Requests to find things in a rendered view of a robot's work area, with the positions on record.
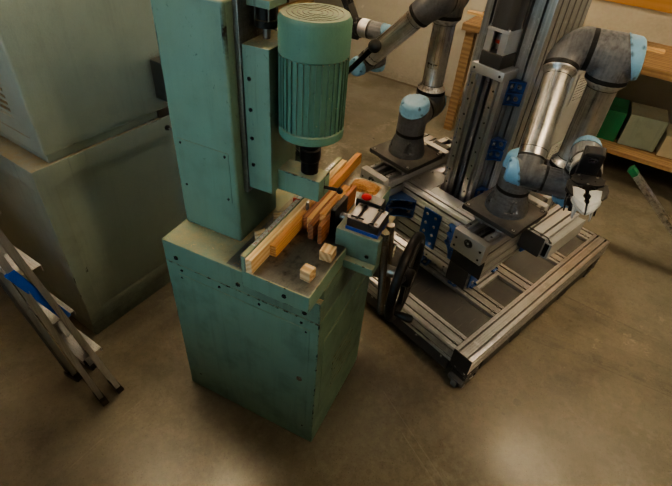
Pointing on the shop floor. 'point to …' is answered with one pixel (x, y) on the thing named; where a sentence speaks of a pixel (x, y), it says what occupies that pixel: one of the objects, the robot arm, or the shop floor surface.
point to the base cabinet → (268, 348)
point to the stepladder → (17, 262)
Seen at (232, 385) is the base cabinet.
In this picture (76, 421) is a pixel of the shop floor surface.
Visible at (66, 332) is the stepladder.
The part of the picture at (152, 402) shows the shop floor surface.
